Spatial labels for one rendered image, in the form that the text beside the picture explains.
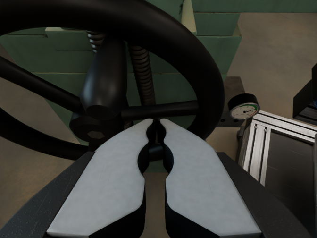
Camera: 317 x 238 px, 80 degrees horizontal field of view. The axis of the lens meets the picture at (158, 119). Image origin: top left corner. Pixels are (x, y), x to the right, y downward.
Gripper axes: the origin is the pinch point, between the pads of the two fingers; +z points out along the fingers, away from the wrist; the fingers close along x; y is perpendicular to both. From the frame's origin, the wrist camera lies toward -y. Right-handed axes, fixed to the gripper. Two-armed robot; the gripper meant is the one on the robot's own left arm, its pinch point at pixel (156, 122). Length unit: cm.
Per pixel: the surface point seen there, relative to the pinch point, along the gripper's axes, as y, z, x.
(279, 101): 42, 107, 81
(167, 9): -6.9, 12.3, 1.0
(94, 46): -3.2, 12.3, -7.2
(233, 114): 12.9, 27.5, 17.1
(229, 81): 9.1, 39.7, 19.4
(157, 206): 74, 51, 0
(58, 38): -3.8, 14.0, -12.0
